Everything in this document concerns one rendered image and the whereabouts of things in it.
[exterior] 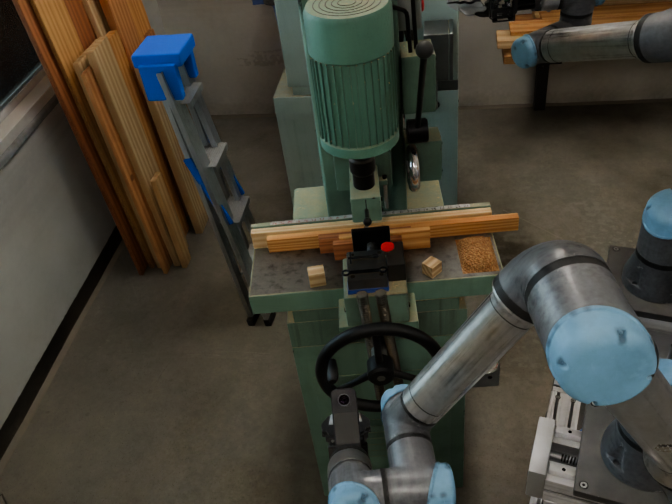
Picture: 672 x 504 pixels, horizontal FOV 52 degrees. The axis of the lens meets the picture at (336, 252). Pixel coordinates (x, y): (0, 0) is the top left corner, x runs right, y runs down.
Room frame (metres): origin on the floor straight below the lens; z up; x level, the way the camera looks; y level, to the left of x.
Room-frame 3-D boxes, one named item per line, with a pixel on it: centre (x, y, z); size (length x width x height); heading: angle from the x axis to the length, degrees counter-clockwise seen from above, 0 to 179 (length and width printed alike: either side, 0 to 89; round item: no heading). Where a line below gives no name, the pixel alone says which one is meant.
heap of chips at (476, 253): (1.22, -0.33, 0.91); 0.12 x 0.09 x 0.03; 176
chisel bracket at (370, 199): (1.35, -0.09, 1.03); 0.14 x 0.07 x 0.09; 176
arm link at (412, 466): (0.58, -0.07, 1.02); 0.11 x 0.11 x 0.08; 89
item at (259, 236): (1.35, -0.09, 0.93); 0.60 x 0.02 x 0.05; 86
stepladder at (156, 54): (2.11, 0.40, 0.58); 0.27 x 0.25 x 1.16; 78
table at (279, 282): (1.22, -0.08, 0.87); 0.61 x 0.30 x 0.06; 86
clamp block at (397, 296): (1.13, -0.08, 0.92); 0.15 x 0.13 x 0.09; 86
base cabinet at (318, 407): (1.45, -0.10, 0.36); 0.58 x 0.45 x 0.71; 176
